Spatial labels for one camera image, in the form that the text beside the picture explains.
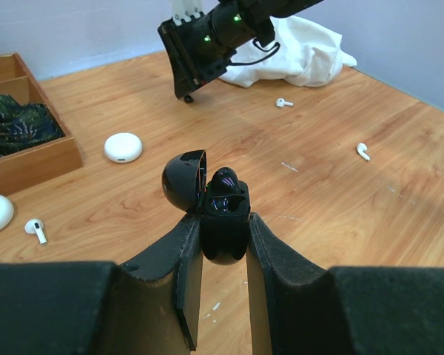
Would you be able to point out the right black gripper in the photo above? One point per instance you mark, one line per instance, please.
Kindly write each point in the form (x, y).
(195, 53)

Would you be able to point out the white earbud lower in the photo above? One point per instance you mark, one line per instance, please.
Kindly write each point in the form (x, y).
(362, 151)

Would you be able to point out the white earbud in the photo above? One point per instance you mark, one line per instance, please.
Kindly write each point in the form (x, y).
(362, 151)
(35, 226)
(281, 102)

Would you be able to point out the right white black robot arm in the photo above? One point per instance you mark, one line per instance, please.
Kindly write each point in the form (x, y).
(239, 22)

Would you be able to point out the white earbud right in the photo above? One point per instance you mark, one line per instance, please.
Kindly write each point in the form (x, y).
(281, 102)

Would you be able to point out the white earbud left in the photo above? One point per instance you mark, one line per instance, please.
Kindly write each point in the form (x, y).
(35, 226)

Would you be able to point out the white round case right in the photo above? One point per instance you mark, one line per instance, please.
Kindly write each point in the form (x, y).
(123, 147)

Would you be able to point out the dark rolled fabric bottom right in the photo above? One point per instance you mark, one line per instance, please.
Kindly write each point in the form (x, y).
(25, 126)

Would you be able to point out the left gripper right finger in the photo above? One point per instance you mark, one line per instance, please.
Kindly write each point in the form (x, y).
(297, 307)

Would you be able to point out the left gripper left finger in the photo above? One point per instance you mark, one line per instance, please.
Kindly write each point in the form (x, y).
(147, 305)

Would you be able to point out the white crumpled cloth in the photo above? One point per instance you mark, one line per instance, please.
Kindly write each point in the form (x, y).
(310, 55)

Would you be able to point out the wooden compartment tray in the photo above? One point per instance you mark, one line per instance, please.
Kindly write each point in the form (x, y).
(42, 163)

